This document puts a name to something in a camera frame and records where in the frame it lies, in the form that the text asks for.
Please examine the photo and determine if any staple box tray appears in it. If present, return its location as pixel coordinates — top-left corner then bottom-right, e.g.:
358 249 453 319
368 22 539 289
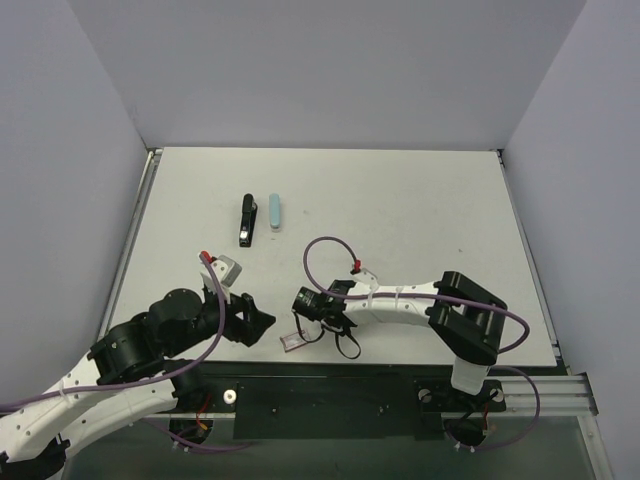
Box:
280 332 307 353

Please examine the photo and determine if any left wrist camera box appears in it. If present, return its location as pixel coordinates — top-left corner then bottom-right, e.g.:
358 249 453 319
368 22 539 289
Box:
199 251 242 297

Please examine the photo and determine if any light blue stapler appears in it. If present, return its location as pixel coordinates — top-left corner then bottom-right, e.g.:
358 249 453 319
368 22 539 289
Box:
269 193 282 232

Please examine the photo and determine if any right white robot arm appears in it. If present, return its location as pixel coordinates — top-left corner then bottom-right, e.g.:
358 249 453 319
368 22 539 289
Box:
292 269 507 409

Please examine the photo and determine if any black stapler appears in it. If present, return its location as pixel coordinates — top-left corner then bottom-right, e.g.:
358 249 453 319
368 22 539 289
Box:
238 193 258 248

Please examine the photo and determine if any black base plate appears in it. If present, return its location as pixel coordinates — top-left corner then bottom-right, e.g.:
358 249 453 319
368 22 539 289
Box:
148 361 507 446

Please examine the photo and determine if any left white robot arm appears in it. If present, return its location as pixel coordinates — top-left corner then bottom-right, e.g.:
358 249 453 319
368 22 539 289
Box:
1 289 276 479

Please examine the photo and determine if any aluminium frame rail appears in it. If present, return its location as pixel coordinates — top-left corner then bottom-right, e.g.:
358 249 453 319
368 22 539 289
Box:
497 374 599 417

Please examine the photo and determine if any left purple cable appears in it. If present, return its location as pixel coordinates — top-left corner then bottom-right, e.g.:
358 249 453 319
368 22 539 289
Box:
0 252 236 416

